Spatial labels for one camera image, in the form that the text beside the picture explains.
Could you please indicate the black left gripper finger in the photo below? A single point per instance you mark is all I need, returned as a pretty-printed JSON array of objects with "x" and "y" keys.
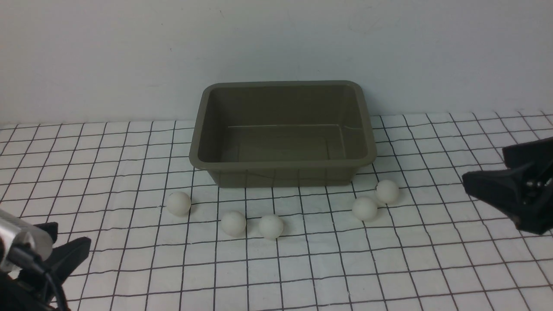
[
  {"x": 65, "y": 259},
  {"x": 51, "y": 228}
]

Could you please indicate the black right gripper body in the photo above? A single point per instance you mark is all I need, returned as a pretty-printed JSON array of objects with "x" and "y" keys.
[{"x": 538, "y": 203}]

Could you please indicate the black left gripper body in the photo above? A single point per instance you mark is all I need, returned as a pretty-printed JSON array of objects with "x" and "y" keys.
[{"x": 32, "y": 293}]

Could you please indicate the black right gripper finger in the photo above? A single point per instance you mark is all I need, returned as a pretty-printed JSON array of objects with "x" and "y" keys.
[
  {"x": 538, "y": 152},
  {"x": 506, "y": 190}
]

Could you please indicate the white ping-pong ball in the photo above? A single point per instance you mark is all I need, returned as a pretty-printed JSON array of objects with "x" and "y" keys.
[
  {"x": 179, "y": 204},
  {"x": 365, "y": 208},
  {"x": 387, "y": 191},
  {"x": 270, "y": 227},
  {"x": 233, "y": 223}
]

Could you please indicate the white checkered tablecloth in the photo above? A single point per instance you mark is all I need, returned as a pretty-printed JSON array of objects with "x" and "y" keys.
[{"x": 434, "y": 249}]

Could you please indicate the olive plastic bin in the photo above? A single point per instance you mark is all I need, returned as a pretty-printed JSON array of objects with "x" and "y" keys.
[{"x": 282, "y": 134}]

